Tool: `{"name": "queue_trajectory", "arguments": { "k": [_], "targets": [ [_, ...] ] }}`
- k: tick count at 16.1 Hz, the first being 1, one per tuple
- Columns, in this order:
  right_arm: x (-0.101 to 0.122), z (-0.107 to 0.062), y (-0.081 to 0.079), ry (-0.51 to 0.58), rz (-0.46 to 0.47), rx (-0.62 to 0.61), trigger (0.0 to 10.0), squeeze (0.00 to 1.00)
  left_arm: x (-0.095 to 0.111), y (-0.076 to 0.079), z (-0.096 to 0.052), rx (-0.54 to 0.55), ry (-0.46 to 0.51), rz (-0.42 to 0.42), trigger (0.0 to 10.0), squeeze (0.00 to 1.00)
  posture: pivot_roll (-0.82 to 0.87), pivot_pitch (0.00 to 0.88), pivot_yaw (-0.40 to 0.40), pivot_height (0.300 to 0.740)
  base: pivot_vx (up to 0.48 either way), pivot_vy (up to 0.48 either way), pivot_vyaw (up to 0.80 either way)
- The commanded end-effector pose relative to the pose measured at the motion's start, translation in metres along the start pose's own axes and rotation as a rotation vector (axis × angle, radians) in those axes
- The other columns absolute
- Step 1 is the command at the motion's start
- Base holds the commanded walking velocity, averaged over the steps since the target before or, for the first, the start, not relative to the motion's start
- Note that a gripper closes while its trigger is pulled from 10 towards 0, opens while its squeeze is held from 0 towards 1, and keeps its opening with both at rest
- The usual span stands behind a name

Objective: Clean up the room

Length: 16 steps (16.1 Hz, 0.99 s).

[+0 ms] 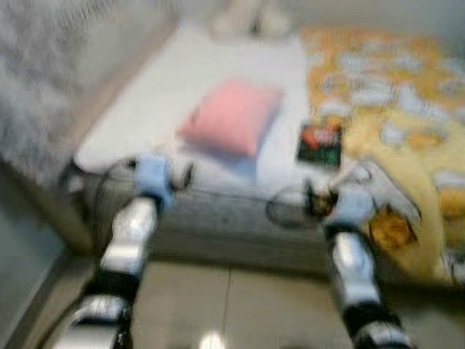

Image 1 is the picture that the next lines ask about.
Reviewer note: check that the dark book with red print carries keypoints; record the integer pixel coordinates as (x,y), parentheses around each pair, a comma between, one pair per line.
(320,145)

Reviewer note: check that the pink pillow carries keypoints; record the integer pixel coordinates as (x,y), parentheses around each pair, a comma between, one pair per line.
(232,116)

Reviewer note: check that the yellow egg cartoon quilt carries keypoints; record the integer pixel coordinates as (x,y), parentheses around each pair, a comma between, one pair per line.
(407,138)

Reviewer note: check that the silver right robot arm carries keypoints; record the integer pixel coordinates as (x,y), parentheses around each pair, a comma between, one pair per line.
(352,269)

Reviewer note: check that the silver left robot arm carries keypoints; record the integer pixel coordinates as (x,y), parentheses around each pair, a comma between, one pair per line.
(131,240)

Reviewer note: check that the white quilted bed sheet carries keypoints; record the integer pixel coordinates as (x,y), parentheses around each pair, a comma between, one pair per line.
(182,80)

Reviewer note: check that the cream plush toy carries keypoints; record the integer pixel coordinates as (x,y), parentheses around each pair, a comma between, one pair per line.
(251,18)

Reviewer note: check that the grey patterned curtain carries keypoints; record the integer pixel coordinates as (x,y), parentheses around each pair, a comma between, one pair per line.
(36,87)

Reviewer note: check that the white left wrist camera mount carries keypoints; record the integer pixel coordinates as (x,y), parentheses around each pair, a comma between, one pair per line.
(152,178)

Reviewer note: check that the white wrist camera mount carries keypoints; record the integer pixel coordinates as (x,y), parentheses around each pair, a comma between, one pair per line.
(352,207)
(152,178)

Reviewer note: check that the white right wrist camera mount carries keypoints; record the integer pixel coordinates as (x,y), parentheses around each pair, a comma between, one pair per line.
(352,207)

